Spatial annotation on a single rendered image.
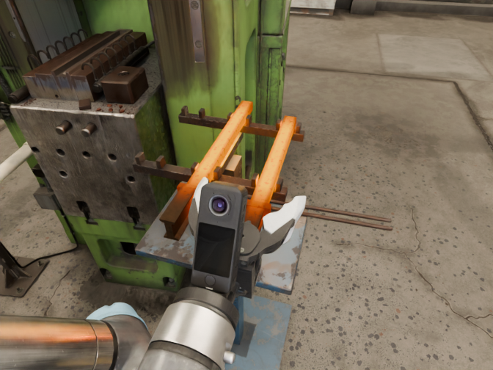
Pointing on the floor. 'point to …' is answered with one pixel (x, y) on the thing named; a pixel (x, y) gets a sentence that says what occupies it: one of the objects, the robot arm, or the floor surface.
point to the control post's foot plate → (9, 285)
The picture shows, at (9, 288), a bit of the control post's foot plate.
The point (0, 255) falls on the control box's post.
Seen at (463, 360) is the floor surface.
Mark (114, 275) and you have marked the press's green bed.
